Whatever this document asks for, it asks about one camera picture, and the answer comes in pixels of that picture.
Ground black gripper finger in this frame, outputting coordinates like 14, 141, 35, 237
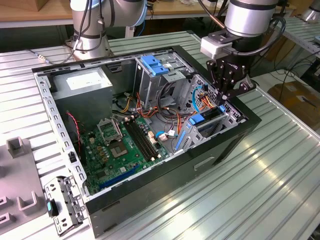
224, 76, 257, 101
206, 59, 227, 106

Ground orange red yellow power wire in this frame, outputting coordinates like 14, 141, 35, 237
176, 83, 218, 137

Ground hard disk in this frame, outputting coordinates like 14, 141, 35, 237
174, 104, 227, 153

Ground grey metal disk bay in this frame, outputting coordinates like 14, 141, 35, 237
172, 73, 248, 155

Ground stacked brown cardboard boxes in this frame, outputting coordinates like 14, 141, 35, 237
254, 34, 305, 63

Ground large brown cardboard box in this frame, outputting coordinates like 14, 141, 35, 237
267, 81, 320, 126

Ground blue plastic drive latch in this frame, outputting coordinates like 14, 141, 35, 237
140, 55, 170, 77

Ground grey optical drive cage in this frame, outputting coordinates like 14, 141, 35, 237
133, 51, 196, 111

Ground metal slat side table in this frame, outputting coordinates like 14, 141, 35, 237
241, 16, 320, 73

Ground long wooden desk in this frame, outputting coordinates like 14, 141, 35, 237
0, 0, 297, 48

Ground beige board connector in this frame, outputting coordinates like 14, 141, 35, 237
147, 131, 158, 146

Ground black RAM slot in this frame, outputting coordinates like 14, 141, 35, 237
127, 118, 157, 161
133, 117, 162, 158
130, 118, 159, 159
124, 119, 154, 162

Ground thin locking lever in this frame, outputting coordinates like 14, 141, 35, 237
111, 115, 125, 141

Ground green motherboard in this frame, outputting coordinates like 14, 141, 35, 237
79, 116, 171, 197

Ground CPU socket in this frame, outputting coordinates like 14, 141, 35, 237
107, 141, 130, 159

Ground metal socket cover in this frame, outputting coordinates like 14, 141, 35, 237
96, 119, 124, 145

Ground black open PC case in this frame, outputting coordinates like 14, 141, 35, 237
31, 44, 263, 239

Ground grey power supply unit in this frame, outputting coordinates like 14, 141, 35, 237
51, 67, 114, 131

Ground blue expansion slot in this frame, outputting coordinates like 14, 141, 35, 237
99, 163, 140, 191

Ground small brown cardboard box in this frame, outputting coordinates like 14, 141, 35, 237
34, 0, 51, 12

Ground metal slot cover retainer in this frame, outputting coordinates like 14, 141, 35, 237
43, 174, 88, 237

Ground black clip with blue button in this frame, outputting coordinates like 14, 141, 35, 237
45, 198, 60, 217

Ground grey parts rack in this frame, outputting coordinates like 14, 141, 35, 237
0, 136, 51, 230

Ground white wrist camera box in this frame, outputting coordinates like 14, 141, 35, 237
199, 31, 242, 60

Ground blue data wire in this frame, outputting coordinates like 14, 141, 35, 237
154, 130, 176, 142
191, 84, 205, 115

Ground bundled power supply wires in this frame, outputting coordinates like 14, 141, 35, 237
111, 91, 192, 137

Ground black cable with silver plug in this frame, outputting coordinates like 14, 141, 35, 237
26, 0, 92, 65

